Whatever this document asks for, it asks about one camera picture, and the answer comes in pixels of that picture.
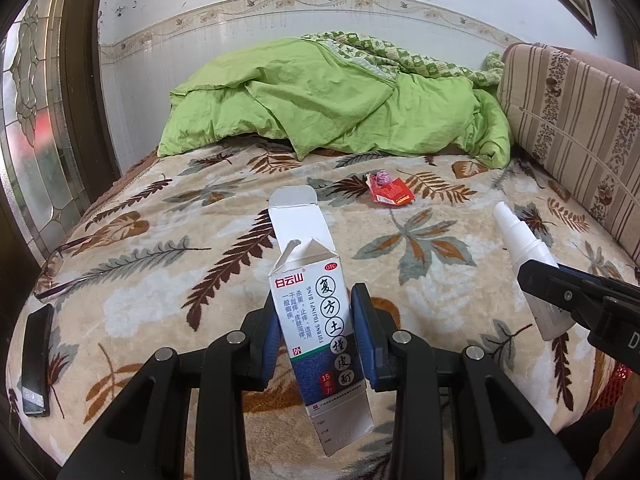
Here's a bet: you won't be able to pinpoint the leaf-print blanket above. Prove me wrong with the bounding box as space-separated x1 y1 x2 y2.
0 135 640 480

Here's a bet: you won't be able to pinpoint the eyeglasses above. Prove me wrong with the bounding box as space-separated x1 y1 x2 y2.
32 245 73 301

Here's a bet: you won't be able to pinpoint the white spray bottle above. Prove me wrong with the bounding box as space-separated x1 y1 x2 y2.
492 201 576 341

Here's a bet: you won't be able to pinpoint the striped floral cushion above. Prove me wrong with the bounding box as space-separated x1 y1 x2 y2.
497 42 640 281

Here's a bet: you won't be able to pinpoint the black phone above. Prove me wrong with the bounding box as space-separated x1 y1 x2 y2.
21 304 55 418

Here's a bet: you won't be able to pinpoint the patterned glass door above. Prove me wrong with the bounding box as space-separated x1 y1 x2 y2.
0 0 121 271

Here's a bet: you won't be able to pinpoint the blue and white medicine box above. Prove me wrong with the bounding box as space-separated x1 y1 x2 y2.
267 185 376 457

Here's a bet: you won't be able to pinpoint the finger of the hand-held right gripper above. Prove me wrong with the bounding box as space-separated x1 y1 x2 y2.
555 262 640 301
517 259 608 323

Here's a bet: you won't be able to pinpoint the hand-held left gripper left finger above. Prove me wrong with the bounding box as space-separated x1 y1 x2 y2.
57 305 283 480

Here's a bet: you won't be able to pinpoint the green quilt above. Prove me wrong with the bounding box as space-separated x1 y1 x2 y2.
157 32 513 170

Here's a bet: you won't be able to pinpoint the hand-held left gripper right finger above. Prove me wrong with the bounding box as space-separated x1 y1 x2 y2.
350 282 583 480

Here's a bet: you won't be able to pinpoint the red mesh basket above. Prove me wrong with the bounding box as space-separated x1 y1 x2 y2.
592 362 633 408

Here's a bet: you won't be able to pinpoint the small red wrapper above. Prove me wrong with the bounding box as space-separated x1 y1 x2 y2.
367 174 415 207

